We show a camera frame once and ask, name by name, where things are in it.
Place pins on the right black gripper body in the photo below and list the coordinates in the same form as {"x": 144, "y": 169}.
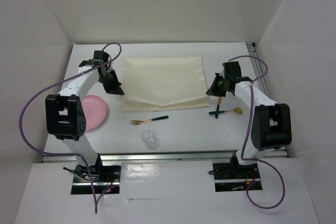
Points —
{"x": 227, "y": 78}

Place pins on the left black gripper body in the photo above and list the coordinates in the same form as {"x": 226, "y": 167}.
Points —
{"x": 109, "y": 80}

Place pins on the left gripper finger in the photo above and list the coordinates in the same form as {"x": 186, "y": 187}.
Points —
{"x": 112, "y": 91}
{"x": 118, "y": 90}

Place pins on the pink plate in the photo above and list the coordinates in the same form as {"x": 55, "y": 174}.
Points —
{"x": 95, "y": 110}

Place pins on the cream cloth placemat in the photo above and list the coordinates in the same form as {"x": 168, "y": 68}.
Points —
{"x": 164, "y": 83}

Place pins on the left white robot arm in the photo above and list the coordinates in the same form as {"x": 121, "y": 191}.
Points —
{"x": 65, "y": 116}

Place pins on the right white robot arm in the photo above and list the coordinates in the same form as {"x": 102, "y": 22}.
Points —
{"x": 269, "y": 125}

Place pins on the clear plastic cup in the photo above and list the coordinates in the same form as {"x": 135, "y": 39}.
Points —
{"x": 149, "y": 139}

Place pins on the gold knife green handle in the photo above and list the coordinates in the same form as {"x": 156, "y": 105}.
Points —
{"x": 218, "y": 107}

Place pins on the gold spoon green handle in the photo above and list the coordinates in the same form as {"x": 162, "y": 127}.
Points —
{"x": 237, "y": 110}

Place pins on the gold fork green handle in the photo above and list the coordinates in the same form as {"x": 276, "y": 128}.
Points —
{"x": 139, "y": 122}

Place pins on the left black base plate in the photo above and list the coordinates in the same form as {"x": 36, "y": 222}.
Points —
{"x": 108, "y": 182}

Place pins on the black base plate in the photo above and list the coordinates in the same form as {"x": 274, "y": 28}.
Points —
{"x": 228, "y": 179}
{"x": 108, "y": 182}

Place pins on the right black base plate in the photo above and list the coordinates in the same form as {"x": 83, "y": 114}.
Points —
{"x": 228, "y": 179}

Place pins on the aluminium front rail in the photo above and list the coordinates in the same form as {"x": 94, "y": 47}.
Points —
{"x": 176, "y": 156}

